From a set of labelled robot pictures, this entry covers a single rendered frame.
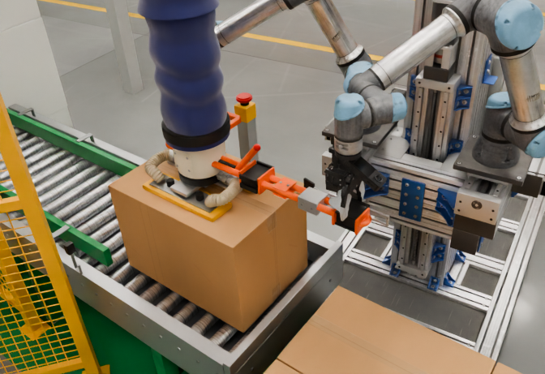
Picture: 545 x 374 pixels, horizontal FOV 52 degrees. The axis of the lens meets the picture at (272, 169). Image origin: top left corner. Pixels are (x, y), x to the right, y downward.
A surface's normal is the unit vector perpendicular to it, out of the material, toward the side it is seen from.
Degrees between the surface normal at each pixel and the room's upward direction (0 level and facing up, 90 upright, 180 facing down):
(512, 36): 83
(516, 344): 0
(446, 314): 0
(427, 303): 0
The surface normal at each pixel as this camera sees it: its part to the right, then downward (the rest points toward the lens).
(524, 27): 0.26, 0.43
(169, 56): -0.25, 0.37
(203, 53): 0.61, 0.20
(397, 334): -0.05, -0.83
